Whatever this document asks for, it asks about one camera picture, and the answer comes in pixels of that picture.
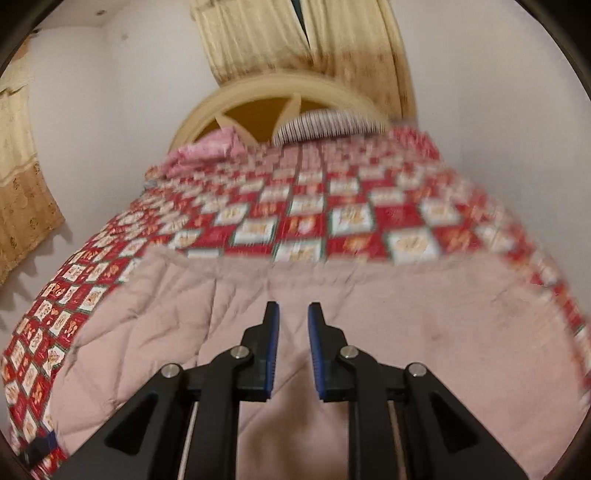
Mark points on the beige patterned side curtain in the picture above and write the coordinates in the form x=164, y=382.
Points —
x=23, y=184

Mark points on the pink floral quilt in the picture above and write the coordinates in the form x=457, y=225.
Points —
x=207, y=147

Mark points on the beige patterned window curtain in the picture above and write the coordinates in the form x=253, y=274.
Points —
x=364, y=50
x=249, y=37

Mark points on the red checkered printed bedspread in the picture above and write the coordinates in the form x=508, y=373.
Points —
x=300, y=207

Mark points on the beige quilted puffer jacket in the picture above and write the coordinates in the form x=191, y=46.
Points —
x=415, y=314

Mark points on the cream arched bed headboard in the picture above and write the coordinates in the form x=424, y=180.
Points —
x=258, y=110

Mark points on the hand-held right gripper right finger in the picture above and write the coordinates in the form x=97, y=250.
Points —
x=315, y=350

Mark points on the striped pillow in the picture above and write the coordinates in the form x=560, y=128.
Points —
x=323, y=123

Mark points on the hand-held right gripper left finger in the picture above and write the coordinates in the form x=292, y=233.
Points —
x=274, y=350

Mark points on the dark window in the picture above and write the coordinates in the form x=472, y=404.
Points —
x=299, y=11

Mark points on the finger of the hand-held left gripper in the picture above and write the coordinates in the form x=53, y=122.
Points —
x=39, y=450

